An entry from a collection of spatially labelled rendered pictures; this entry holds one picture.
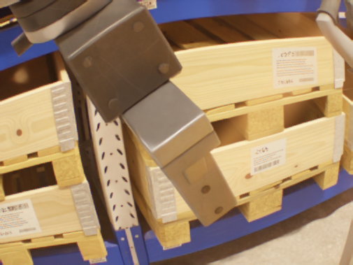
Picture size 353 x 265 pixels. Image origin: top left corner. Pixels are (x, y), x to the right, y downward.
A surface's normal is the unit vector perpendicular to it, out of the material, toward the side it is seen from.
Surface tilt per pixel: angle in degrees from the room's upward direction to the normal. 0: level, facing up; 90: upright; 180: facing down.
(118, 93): 97
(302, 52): 90
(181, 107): 25
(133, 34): 97
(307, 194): 90
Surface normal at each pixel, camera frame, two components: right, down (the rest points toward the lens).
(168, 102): -0.39, -0.63
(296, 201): 0.33, 0.44
